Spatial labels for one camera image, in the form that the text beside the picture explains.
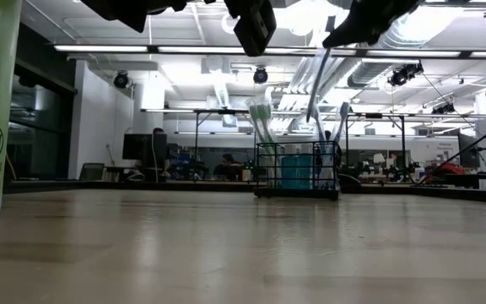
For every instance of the black overhead camera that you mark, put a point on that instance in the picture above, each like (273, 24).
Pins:
(403, 75)
(121, 80)
(260, 76)
(443, 109)

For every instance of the black computer monitor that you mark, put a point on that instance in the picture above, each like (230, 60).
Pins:
(467, 152)
(142, 150)

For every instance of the person behind monitor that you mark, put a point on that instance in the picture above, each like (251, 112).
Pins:
(158, 131)

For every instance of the seated person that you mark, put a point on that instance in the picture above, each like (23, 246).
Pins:
(228, 166)

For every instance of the green toothbrush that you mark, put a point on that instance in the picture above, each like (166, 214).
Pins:
(265, 113)
(270, 139)
(255, 114)

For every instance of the small teal mouthwash bottle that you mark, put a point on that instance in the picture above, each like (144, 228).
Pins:
(305, 171)
(289, 171)

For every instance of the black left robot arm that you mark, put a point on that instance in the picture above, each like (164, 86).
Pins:
(133, 10)

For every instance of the long ceiling light bar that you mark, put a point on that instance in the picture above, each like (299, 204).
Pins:
(192, 49)

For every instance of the black aluminium table frame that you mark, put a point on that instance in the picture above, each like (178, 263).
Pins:
(142, 186)

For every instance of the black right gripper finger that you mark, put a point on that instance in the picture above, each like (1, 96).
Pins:
(374, 21)

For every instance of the grey office chair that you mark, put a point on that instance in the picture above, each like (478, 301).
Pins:
(92, 172)

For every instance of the blue toothbrush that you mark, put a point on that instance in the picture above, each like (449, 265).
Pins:
(319, 84)
(344, 112)

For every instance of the red object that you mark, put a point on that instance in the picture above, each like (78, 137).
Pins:
(447, 169)

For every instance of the black workstation frame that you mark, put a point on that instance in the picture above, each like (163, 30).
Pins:
(226, 112)

